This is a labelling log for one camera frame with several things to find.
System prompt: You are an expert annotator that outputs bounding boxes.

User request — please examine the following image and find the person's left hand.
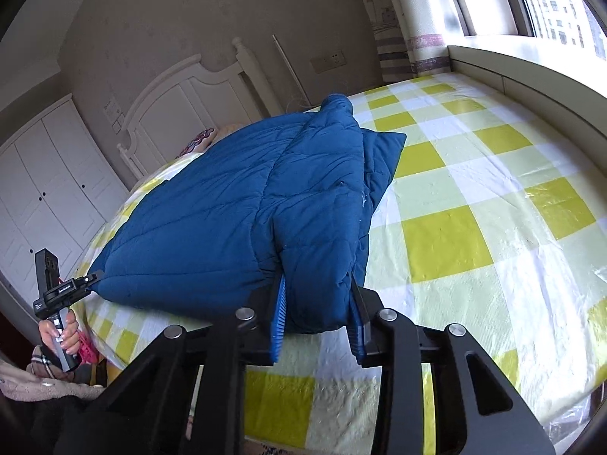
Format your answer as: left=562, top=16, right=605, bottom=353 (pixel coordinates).
left=38, top=310, right=80, bottom=355

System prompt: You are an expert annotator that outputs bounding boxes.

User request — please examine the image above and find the white window sill ledge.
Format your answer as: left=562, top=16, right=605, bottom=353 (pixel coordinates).
left=448, top=35, right=606, bottom=171

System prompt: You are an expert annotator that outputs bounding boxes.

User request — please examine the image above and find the colourful patterned pillow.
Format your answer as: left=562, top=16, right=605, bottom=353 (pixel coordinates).
left=178, top=129, right=217, bottom=157

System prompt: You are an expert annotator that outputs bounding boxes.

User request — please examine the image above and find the dark framed window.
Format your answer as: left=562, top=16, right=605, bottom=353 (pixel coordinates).
left=455, top=0, right=606, bottom=60

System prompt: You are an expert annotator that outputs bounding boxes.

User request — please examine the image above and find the white wooden headboard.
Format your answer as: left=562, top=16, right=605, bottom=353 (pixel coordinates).
left=117, top=37, right=285, bottom=181

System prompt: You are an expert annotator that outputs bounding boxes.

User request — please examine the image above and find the blue quilted jacket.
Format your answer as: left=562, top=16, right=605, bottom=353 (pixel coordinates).
left=93, top=94, right=406, bottom=334

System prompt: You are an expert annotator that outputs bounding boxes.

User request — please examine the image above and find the wall paper notice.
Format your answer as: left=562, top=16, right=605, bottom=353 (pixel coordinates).
left=103, top=97, right=126, bottom=135

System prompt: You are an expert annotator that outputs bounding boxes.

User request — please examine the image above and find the white slim lamp pole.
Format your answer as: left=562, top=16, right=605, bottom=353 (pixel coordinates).
left=272, top=34, right=313, bottom=109

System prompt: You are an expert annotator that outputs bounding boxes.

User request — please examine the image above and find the wall power socket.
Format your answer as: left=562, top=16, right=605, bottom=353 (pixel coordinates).
left=310, top=49, right=347, bottom=74

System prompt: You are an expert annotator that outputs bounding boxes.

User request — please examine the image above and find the white wardrobe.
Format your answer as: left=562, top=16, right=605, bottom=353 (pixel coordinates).
left=0, top=94, right=129, bottom=310

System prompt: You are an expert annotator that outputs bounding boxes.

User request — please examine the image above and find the beige plush pillow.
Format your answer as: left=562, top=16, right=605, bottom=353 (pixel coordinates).
left=209, top=123, right=245, bottom=147

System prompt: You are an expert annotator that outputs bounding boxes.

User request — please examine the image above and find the patterned curtain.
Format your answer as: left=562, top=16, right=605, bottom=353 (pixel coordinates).
left=362, top=0, right=463, bottom=83

